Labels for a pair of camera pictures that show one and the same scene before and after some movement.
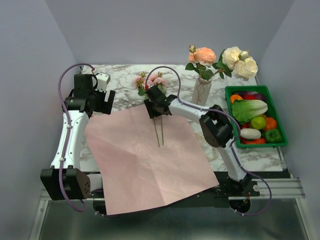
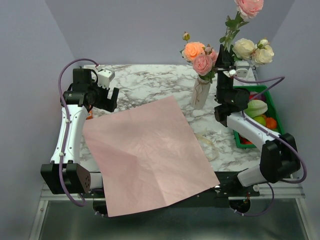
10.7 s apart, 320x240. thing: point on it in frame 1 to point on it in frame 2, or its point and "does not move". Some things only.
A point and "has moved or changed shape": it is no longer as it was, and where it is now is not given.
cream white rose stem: [232, 60] has moved or changed shape
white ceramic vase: [201, 91] does not move
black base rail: [239, 193] does not move
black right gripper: [151, 113] to [225, 59]
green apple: [257, 122] does not move
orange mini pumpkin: [270, 123] does not move
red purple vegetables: [251, 95] does not move
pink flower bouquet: [143, 82] to [249, 9]
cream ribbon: [211, 153] does not move
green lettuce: [244, 110] does not move
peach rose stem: [203, 57] to [191, 49]
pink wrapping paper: [141, 160] does not move
